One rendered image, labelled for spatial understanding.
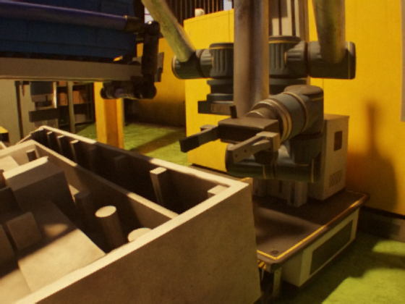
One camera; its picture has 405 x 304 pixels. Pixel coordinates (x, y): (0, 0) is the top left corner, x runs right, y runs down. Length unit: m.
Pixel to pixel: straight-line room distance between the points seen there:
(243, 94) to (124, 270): 0.67
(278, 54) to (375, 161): 1.18
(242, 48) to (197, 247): 0.65
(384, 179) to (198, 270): 2.17
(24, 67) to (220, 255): 0.46
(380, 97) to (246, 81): 1.62
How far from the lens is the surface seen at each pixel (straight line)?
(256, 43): 0.91
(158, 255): 0.34
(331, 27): 1.38
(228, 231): 0.40
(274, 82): 1.65
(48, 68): 0.64
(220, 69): 1.94
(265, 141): 0.60
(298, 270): 1.73
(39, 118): 1.45
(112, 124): 4.94
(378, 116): 2.41
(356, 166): 2.53
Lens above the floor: 1.13
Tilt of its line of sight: 13 degrees down
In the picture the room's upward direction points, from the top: 1 degrees counter-clockwise
